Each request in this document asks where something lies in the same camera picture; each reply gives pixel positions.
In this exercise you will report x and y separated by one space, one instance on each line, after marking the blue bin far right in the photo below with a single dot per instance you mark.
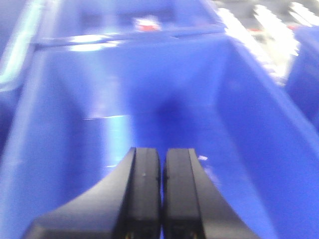
104 76

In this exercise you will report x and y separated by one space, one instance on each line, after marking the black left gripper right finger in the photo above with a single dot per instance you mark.
193 207

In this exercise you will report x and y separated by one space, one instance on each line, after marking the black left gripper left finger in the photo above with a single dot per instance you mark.
123 205

